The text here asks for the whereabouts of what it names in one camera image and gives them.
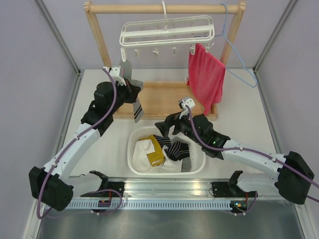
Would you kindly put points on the yellow bear sock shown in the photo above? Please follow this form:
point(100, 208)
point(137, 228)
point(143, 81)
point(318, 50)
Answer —
point(155, 158)

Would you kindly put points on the pink towel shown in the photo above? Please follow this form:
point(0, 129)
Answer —
point(205, 77)

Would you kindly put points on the white sock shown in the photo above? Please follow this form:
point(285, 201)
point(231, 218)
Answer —
point(170, 166)
point(140, 160)

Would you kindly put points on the white slotted cable duct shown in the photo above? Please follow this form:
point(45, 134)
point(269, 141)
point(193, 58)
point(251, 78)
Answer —
point(151, 204)

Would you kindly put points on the left aluminium frame post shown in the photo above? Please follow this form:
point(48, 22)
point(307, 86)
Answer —
point(56, 33)

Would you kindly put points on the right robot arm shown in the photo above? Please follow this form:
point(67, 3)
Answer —
point(288, 176)

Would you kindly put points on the white perforated plastic basket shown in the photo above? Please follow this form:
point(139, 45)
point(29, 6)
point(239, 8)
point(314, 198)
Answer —
point(197, 157)

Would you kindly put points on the wooden clothes rack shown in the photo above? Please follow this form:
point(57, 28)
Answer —
point(157, 97)

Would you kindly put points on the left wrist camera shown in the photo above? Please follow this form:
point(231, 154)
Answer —
point(116, 74)

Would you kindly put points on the blue wire hanger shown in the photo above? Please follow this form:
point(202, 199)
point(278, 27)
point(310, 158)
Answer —
point(229, 39)

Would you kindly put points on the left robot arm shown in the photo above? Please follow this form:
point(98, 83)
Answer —
point(52, 184)

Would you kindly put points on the aluminium mounting rail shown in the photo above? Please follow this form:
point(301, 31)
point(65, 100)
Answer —
point(167, 188)

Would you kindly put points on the right aluminium frame post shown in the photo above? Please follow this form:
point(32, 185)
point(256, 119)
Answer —
point(275, 33)

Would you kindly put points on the white plastic clip hanger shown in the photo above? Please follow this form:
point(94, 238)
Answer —
point(167, 32)

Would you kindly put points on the aluminium frame post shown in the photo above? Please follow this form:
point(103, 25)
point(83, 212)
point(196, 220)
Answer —
point(56, 33)
point(275, 33)

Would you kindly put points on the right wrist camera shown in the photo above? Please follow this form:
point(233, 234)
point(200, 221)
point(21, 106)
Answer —
point(186, 104)

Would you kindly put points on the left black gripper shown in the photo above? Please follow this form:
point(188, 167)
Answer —
point(132, 91)

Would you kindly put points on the grey striped-cuff sock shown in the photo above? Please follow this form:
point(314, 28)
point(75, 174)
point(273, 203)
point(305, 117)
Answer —
point(186, 162)
point(126, 68)

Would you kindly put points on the black white-striped sock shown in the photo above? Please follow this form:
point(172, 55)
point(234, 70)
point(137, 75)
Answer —
point(163, 141)
point(178, 151)

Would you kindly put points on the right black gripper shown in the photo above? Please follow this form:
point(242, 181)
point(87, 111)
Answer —
point(164, 126)

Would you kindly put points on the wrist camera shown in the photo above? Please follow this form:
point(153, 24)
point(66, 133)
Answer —
point(116, 74)
point(186, 104)

